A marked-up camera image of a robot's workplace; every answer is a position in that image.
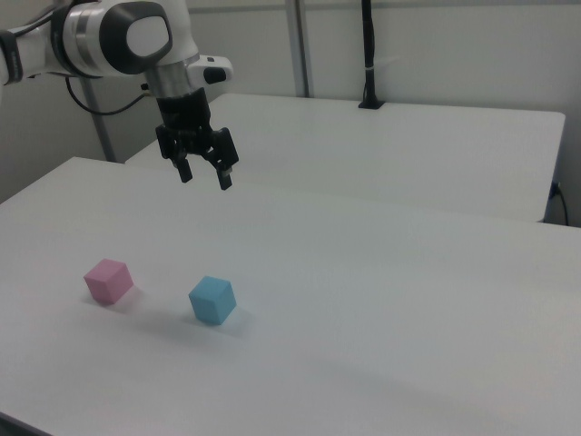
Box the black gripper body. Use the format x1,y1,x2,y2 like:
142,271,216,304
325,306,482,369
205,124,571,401
154,87,228,159

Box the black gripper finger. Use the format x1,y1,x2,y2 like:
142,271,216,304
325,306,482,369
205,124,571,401
171,135,195,184
202,128,241,192

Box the blue cube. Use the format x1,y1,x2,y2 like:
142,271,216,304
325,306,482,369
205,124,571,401
188,274,238,327

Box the pink cube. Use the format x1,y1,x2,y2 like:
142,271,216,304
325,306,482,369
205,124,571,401
83,258,134,306

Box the white side table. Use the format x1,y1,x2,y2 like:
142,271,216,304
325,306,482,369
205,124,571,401
123,93,566,224

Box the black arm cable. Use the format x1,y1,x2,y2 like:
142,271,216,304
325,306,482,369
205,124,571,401
64,74,153,116

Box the grey aluminium frame post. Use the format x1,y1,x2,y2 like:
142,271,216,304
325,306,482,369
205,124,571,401
285,0,315,98
80,76,126,164

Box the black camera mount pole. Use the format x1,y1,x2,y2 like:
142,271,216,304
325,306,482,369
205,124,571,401
358,0,387,111

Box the black wall power cable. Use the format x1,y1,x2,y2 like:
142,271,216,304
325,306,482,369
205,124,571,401
550,181,570,226

